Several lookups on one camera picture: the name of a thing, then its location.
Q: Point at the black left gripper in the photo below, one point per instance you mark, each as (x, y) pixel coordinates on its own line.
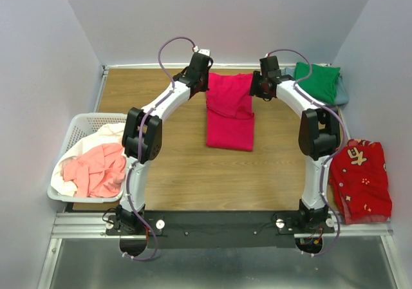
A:
(206, 84)

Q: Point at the magenta t shirt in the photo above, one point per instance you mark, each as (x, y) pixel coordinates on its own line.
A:
(230, 118)

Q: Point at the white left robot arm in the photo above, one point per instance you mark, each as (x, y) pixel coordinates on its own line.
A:
(142, 137)

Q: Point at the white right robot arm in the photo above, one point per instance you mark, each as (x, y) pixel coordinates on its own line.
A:
(318, 139)

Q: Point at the green folded t shirt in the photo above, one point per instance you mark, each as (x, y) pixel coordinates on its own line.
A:
(321, 84)

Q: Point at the grey blue folded t shirt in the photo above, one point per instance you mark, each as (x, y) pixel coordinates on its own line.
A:
(341, 98)

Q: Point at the white cream garment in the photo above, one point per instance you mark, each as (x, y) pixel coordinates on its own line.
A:
(108, 133)

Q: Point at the white laundry basket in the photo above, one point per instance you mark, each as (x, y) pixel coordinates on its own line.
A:
(81, 126)

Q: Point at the red patterned folded t shirt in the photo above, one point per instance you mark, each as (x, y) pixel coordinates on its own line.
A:
(360, 183)

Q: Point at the peach pink garment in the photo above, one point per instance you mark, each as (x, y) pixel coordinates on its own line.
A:
(97, 173)

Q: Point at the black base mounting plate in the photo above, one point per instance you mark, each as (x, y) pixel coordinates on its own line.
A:
(172, 229)

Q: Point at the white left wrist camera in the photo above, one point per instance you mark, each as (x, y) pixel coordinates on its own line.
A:
(206, 52)

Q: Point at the aluminium frame rail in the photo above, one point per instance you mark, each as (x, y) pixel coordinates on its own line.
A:
(85, 253)

